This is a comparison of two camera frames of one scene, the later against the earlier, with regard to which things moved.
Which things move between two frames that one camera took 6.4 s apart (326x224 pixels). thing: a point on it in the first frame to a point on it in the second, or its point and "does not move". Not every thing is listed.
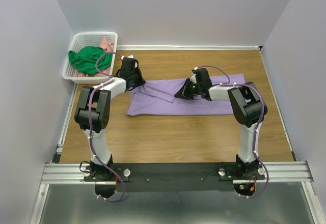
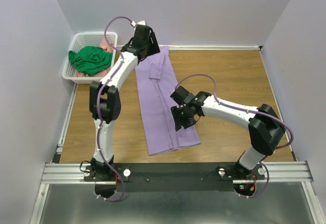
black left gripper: x=141 y=81 to x=154 y=48
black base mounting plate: x=177 y=177 does not move
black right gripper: x=183 y=92 to x=178 y=121
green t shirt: x=84 y=58 does not move
